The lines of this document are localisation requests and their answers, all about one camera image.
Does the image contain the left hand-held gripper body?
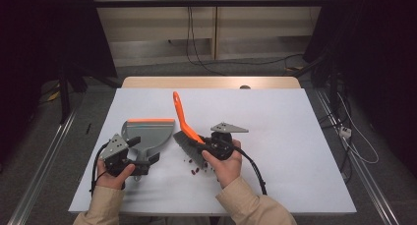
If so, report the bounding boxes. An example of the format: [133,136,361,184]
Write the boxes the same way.
[99,133,150,178]

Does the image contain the left hand-held gripper cable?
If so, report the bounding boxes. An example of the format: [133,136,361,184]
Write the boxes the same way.
[89,141,112,196]

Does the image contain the aluminium floor rail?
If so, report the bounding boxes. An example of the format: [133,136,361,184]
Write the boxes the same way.
[314,88,400,225]
[7,100,84,225]

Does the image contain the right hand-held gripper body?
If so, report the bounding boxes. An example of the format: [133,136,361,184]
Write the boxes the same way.
[209,121,249,161]

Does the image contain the black metal stand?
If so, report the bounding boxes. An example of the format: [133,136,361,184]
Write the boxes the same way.
[292,51,340,112]
[58,61,123,125]

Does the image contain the black curtain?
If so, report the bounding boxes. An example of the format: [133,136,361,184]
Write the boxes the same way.
[0,0,118,164]
[302,0,417,177]

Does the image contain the black wall cable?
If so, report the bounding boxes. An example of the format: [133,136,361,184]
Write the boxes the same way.
[185,5,304,67]
[190,5,228,77]

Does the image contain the person's right hand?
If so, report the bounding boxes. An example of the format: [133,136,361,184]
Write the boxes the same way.
[201,140,244,190]

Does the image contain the grey dustpan with orange lip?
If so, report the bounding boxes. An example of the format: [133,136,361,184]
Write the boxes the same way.
[121,118,176,182]

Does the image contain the red beans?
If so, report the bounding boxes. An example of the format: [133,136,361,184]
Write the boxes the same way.
[182,157,211,176]

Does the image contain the right hand-held gripper cable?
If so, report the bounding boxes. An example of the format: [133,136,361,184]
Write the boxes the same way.
[229,145,268,197]

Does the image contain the orange hand brush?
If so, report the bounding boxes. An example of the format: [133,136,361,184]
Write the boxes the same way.
[172,90,209,169]

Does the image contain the black horizontal bar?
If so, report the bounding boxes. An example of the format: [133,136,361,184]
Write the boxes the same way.
[92,0,328,8]

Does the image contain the person's left hand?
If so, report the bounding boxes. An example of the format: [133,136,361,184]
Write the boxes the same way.
[95,159,136,191]

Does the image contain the hand-held gripper cable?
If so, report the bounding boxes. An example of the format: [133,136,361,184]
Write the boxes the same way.
[89,141,112,196]
[229,145,268,197]

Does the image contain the white floor cable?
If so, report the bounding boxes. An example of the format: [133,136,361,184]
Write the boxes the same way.
[336,92,380,165]

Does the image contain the black floor cable bundle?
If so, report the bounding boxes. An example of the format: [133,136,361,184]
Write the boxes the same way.
[319,73,354,174]

